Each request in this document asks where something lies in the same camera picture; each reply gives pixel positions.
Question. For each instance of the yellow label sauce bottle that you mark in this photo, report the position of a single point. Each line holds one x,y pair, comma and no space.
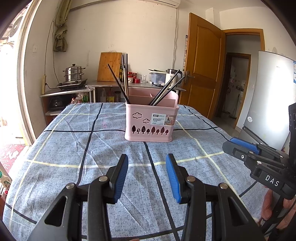
111,96

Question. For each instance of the blue plaid tablecloth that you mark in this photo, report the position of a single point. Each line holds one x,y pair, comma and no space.
69,162

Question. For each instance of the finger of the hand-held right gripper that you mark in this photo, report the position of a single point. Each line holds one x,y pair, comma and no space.
233,149
245,144

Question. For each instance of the white sliding door frame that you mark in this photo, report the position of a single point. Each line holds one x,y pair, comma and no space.
26,92

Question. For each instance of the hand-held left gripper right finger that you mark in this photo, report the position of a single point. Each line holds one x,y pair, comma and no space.
172,176

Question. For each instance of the white electric kettle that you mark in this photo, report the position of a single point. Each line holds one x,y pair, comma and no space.
170,77

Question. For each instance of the clear plastic bottle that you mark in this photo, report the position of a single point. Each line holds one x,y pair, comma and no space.
103,95

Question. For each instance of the beige power strip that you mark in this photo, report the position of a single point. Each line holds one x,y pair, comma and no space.
43,84

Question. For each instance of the tied beige curtain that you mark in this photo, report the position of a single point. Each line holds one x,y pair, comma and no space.
62,30

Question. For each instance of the outdoor air conditioner unit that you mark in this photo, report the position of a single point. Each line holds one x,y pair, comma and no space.
15,26

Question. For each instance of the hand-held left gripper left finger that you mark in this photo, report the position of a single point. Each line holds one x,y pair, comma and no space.
122,171

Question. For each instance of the person's right hand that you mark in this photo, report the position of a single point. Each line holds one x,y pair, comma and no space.
267,204

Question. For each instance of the white side shelf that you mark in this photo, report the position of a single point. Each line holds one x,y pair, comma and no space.
57,93

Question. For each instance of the red lid sauce jar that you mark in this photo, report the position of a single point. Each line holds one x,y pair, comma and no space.
130,78

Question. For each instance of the bunch of dark chopsticks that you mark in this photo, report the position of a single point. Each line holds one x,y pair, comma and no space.
158,97

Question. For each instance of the brown wooden door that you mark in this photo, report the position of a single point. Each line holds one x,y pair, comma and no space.
203,64

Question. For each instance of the steel steamer pot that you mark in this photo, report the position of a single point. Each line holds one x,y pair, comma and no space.
73,74

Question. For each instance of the clear plastic pitcher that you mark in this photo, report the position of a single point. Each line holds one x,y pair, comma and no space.
157,77

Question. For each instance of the red patterned rug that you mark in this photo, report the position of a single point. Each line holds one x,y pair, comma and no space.
11,156

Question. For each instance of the wooden door frame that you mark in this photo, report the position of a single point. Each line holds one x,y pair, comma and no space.
245,31

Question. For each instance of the black induction cooktop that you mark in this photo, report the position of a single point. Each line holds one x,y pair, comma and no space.
71,84

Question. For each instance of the grey refrigerator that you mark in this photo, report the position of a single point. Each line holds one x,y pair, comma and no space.
266,104

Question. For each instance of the wooden cutting board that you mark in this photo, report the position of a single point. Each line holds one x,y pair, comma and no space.
108,67

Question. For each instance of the pink utensil basket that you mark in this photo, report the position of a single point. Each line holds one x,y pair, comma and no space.
150,120

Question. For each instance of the clear drinking glass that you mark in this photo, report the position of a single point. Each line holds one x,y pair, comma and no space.
143,78

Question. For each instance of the steel kitchen table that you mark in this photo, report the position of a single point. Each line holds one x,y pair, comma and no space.
111,83

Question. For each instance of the white air conditioner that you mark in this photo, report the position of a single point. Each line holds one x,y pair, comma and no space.
164,2

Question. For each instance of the black blender base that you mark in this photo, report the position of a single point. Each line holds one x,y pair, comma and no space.
55,103

